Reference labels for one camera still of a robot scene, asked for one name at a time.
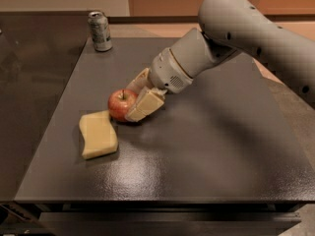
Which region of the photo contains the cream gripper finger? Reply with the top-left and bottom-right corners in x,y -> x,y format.
126,68 -> 154,94
125,87 -> 167,122

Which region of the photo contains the red apple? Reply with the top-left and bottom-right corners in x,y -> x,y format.
107,88 -> 138,122

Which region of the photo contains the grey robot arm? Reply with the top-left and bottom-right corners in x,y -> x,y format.
125,0 -> 315,122

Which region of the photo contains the yellow sponge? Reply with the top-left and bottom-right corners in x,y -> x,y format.
79,110 -> 118,159

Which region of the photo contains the silver soda can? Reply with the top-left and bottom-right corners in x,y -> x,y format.
88,11 -> 112,52

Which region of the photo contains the dark side counter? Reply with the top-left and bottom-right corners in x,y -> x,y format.
0,12 -> 89,202

